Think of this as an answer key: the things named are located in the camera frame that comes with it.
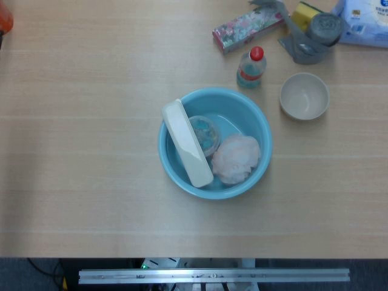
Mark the orange plastic bucket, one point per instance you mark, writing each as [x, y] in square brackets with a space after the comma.
[4, 18]

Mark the light blue plastic basin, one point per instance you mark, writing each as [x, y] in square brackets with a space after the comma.
[236, 106]

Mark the beige round bowl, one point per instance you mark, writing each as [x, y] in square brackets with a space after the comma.
[303, 97]

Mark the blue white tissue pack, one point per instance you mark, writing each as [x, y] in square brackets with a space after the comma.
[369, 27]

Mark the long white cutlery case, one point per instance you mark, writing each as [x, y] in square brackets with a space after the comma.
[188, 145]

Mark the floral patterned long box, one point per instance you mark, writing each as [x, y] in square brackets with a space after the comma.
[242, 30]

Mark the clear bottle with red cap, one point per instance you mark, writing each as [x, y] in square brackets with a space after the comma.
[251, 72]

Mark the yellow scouring sponge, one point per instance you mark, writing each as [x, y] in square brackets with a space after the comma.
[300, 15]

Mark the clear tub of colourful clips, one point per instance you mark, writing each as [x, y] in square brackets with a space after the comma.
[205, 135]

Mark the aluminium profile rail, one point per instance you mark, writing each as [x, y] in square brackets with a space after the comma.
[212, 276]

